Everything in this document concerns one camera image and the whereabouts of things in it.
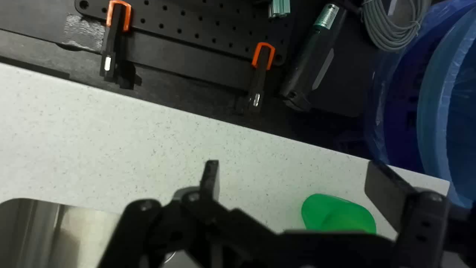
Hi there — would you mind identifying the stainless steel sink basin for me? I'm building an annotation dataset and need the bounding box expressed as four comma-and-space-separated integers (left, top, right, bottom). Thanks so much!
0, 197, 192, 268

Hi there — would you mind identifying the orange and black clamp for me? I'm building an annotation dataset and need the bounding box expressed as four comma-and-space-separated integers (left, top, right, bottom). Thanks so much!
246, 42, 278, 115
100, 0, 134, 84

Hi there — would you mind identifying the black perforated pegboard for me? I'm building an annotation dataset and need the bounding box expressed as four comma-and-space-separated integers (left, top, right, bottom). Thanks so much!
73, 0, 295, 68

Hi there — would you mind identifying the grey coiled cable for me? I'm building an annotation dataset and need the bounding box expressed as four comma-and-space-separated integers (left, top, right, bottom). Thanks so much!
362, 0, 434, 53

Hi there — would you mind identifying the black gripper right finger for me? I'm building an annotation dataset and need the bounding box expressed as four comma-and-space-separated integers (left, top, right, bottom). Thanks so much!
365, 160, 420, 236

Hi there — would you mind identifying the blue trash bin with liner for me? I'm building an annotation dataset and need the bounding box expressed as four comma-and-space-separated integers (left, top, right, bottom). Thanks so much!
363, 0, 476, 212

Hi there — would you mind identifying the black tool with green band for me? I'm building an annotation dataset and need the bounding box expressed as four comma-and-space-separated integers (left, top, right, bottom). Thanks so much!
278, 2, 348, 114

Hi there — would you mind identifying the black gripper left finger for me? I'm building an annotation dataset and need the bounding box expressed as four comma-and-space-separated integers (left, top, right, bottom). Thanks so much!
198, 160, 222, 203

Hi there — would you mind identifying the green plastic cup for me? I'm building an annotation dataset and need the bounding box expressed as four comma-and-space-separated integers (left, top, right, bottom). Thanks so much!
301, 193, 378, 236

